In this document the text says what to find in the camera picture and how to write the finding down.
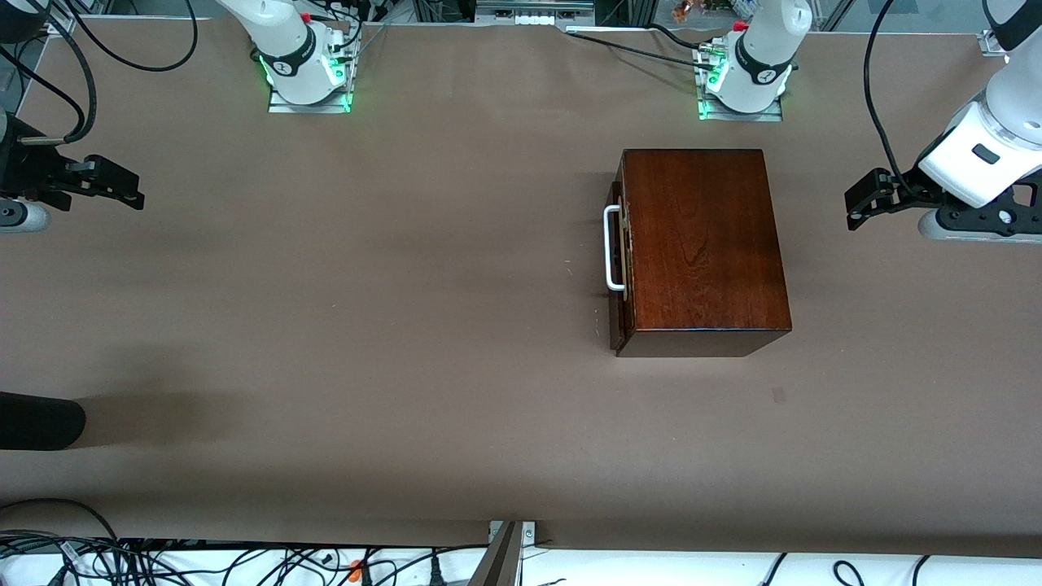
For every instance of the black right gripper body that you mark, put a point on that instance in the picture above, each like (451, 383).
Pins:
(26, 168)

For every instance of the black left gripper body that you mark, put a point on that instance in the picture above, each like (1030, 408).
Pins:
(905, 190)

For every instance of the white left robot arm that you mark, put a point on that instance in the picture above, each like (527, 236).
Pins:
(765, 49)

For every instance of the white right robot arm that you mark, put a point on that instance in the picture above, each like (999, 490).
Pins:
(281, 37)

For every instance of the dark brown wooden cabinet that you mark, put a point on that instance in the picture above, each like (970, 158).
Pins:
(700, 244)

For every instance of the black cylinder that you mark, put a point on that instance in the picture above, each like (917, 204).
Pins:
(37, 422)

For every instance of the white power strip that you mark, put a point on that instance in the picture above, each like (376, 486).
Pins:
(533, 18)

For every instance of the orange connector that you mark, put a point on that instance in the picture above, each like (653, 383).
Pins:
(356, 570)

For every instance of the aluminium clamp plate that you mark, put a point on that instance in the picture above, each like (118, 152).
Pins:
(529, 533)

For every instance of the grey metal bar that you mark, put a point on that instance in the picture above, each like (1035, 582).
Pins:
(498, 561)

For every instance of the aluminium corner bracket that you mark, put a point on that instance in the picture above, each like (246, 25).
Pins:
(993, 42)

